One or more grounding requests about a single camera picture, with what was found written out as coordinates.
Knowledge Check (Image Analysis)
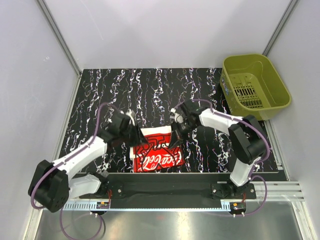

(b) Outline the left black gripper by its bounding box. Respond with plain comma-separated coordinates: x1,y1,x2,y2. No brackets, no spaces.
119,123,148,148

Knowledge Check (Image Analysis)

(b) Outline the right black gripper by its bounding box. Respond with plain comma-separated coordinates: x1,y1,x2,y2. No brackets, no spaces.
168,119,199,151

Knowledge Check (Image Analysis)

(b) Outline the white t shirt red print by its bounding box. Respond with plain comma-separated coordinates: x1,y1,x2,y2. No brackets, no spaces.
129,125,185,173

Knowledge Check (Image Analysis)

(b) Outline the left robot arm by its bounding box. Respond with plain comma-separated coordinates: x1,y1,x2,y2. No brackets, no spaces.
28,109,148,213

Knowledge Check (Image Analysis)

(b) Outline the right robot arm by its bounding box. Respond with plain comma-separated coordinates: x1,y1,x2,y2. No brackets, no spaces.
168,99,270,199

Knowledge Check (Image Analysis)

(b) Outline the black patterned table mat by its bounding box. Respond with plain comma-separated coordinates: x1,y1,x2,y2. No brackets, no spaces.
59,68,236,173

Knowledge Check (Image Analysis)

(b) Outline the olive green plastic basket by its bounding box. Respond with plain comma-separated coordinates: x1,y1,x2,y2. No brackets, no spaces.
219,54,292,121

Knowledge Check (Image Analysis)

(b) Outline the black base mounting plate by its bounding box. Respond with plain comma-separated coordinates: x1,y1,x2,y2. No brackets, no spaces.
80,173,257,200

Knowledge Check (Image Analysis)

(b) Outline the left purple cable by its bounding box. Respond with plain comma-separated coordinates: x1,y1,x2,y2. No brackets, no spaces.
29,102,121,238

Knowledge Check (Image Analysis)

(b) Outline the purple cable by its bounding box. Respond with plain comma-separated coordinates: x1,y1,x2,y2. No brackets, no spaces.
29,102,121,238
172,98,272,218

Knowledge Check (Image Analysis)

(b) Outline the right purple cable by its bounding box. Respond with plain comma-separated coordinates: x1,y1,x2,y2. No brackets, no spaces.
172,98,272,218

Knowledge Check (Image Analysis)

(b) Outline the slotted grey cable duct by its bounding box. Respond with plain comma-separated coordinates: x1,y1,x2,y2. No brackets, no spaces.
63,200,231,213

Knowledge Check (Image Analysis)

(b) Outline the aluminium rail profile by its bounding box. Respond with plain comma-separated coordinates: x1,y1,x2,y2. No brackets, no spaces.
252,181,305,202

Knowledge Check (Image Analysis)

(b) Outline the left aluminium frame post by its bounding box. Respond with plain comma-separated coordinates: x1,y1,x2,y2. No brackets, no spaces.
35,0,82,77

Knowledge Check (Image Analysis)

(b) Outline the aluminium frame post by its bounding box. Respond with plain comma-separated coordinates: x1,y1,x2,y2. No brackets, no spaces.
262,0,300,57
35,0,82,77

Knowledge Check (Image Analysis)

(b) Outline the right aluminium frame post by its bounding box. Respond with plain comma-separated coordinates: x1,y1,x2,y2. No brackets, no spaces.
262,0,300,57

